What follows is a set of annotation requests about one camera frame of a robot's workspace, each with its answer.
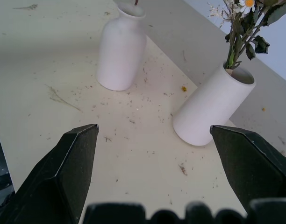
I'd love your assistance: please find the daisy and green leaf bouquet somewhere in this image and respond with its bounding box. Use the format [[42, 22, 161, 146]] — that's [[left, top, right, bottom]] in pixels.
[[207, 0, 286, 70]]

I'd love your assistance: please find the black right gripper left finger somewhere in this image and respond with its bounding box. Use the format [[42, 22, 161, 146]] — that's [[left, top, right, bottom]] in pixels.
[[0, 123, 100, 224]]

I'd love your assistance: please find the white bottle-shaped vase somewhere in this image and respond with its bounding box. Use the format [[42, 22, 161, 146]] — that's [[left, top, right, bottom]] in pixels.
[[96, 5, 148, 91]]

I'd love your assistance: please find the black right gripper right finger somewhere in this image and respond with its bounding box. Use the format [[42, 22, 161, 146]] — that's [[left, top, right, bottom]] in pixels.
[[210, 125, 286, 213]]

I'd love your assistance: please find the white cylindrical vase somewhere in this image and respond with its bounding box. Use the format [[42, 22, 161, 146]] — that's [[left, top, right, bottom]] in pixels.
[[172, 62, 256, 147]]

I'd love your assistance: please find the dried grass sprig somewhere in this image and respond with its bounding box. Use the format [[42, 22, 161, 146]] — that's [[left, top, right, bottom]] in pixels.
[[45, 84, 83, 112]]

